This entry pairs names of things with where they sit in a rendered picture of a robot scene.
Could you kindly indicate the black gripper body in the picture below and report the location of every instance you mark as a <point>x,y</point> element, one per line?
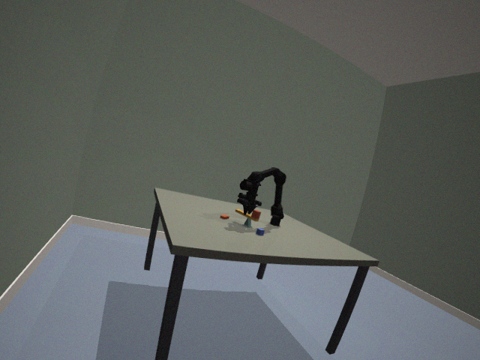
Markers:
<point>251,196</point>

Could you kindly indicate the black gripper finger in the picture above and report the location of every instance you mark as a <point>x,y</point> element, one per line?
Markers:
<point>246,207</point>
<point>252,207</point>

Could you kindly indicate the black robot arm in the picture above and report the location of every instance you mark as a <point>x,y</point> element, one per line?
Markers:
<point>253,182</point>

